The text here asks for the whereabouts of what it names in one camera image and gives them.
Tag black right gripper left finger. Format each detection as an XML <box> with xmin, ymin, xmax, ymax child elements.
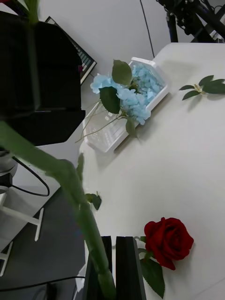
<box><xmin>83</xmin><ymin>235</ymin><xmax>113</xmax><ymax>300</ymax></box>

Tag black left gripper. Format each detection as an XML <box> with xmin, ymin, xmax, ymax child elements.
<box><xmin>0</xmin><ymin>11</ymin><xmax>86</xmax><ymax>146</ymax></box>

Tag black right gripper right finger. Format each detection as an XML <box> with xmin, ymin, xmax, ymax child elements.
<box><xmin>115</xmin><ymin>236</ymin><xmax>147</xmax><ymax>300</ymax></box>

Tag red rose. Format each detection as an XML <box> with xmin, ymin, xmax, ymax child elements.
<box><xmin>0</xmin><ymin>0</ymin><xmax>117</xmax><ymax>300</ymax></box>
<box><xmin>135</xmin><ymin>217</ymin><xmax>195</xmax><ymax>300</ymax></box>

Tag pale blue flower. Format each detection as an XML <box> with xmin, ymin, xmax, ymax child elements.
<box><xmin>75</xmin><ymin>88</ymin><xmax>152</xmax><ymax>143</ymax></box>
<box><xmin>81</xmin><ymin>74</ymin><xmax>120</xmax><ymax>139</ymax></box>
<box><xmin>112</xmin><ymin>59</ymin><xmax>166</xmax><ymax>104</ymax></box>

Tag green two-leaf twig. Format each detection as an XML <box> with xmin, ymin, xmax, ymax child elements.
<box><xmin>84</xmin><ymin>191</ymin><xmax>103</xmax><ymax>211</ymax></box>

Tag black keyboard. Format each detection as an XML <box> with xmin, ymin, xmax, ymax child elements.
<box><xmin>45</xmin><ymin>15</ymin><xmax>98</xmax><ymax>85</ymax></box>

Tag shallow white box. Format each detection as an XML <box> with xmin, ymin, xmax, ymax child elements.
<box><xmin>82</xmin><ymin>57</ymin><xmax>172</xmax><ymax>153</ymax></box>

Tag black tripod stand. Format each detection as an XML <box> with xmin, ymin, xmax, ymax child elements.
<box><xmin>156</xmin><ymin>0</ymin><xmax>225</xmax><ymax>44</ymax></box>

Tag green five-leaf twig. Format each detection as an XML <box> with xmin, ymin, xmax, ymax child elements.
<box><xmin>179</xmin><ymin>75</ymin><xmax>225</xmax><ymax>101</ymax></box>

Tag black cable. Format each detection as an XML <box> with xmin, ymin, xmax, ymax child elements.
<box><xmin>140</xmin><ymin>0</ymin><xmax>155</xmax><ymax>58</ymax></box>
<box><xmin>0</xmin><ymin>276</ymin><xmax>85</xmax><ymax>290</ymax></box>

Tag white metal frame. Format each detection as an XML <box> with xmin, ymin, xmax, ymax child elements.
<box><xmin>0</xmin><ymin>187</ymin><xmax>45</xmax><ymax>277</ymax></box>

